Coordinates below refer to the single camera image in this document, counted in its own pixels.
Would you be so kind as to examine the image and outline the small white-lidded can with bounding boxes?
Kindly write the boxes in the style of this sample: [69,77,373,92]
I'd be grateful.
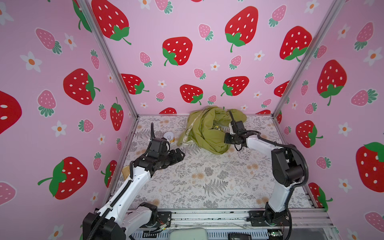
[164,132,175,143]

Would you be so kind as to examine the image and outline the black device on rail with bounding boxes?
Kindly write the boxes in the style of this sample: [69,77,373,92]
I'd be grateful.
[228,233,252,240]

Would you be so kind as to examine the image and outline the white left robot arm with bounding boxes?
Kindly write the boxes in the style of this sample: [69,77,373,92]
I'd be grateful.
[83,138,185,240]

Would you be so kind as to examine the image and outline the tan cardboard box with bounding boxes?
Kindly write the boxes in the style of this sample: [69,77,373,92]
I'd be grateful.
[122,166,130,181]

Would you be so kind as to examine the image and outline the white device on rail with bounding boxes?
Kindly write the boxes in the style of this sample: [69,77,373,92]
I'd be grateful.
[169,228,209,240]

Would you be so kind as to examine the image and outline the green zip jacket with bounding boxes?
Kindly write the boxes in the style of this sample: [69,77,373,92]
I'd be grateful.
[178,106,247,155]

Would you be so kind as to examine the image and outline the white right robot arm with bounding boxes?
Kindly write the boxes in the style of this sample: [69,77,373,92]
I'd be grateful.
[225,120,309,226]

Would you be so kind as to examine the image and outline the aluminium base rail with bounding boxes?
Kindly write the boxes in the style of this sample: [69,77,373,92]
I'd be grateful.
[89,207,334,232]

